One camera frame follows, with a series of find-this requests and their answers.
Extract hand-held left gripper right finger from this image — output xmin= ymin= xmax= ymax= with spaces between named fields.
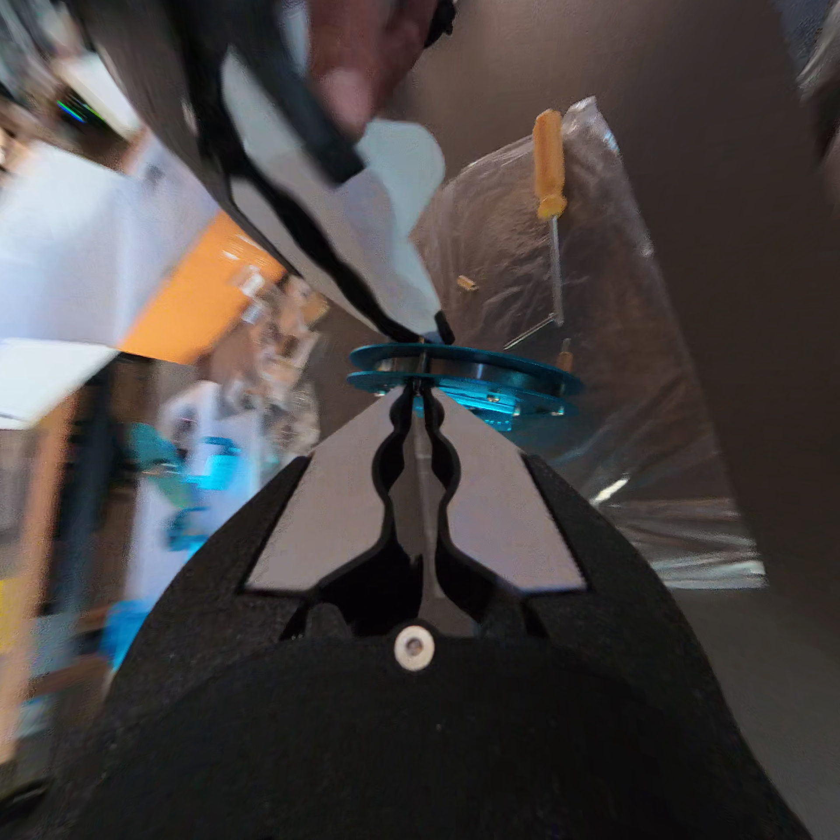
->
xmin=423 ymin=384 xmax=587 ymax=596

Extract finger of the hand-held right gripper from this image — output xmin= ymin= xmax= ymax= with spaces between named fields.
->
xmin=220 ymin=51 xmax=455 ymax=345
xmin=225 ymin=172 xmax=408 ymax=343

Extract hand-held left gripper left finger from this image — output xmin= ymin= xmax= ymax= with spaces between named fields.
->
xmin=244 ymin=384 xmax=413 ymax=598

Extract blue metal turntable disc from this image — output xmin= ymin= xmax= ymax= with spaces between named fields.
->
xmin=348 ymin=343 xmax=585 ymax=432

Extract orange handled screwdriver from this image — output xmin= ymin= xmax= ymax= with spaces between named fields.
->
xmin=532 ymin=108 xmax=571 ymax=327

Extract person's right hand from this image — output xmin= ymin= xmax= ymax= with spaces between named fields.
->
xmin=308 ymin=0 xmax=439 ymax=135

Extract orange cardboard box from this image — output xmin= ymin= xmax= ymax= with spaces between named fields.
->
xmin=118 ymin=210 xmax=290 ymax=365

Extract pile of small screw bags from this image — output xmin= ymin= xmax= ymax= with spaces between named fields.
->
xmin=223 ymin=262 xmax=332 ymax=460

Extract white foam sheet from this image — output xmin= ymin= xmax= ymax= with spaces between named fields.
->
xmin=125 ymin=381 xmax=277 ymax=598

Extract blue oval plate with servo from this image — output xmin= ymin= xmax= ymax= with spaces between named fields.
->
xmin=130 ymin=423 xmax=179 ymax=475

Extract long metal bolt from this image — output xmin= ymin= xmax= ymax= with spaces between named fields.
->
xmin=504 ymin=314 xmax=562 ymax=350

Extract clear plastic bag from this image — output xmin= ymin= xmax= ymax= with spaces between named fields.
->
xmin=410 ymin=97 xmax=769 ymax=589

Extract blue metal bracket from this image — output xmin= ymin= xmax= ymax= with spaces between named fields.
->
xmin=164 ymin=505 xmax=212 ymax=553
xmin=189 ymin=438 xmax=245 ymax=488

